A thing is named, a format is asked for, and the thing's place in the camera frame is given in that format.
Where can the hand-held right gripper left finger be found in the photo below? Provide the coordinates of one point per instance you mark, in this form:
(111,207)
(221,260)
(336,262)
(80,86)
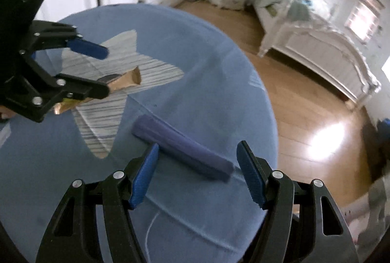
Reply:
(143,177)

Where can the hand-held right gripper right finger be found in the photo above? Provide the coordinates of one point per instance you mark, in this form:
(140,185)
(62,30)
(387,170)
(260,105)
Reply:
(251,174)

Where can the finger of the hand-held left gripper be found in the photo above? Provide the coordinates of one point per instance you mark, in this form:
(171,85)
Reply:
(88,48)
(79,89)

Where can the purple packet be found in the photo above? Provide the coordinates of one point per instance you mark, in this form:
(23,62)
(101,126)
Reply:
(182,148)

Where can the gold snack wrapper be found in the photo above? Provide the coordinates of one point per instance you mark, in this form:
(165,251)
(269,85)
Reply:
(128,80)

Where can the blue star-print cloth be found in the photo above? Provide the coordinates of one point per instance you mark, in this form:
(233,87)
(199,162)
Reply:
(198,83)

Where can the white bed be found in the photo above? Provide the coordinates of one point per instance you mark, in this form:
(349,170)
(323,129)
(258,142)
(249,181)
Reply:
(320,46)

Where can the bright window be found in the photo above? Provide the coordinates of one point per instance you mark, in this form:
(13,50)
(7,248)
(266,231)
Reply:
(386,69)

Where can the window with blind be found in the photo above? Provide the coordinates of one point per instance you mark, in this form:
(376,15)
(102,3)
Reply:
(364,16)

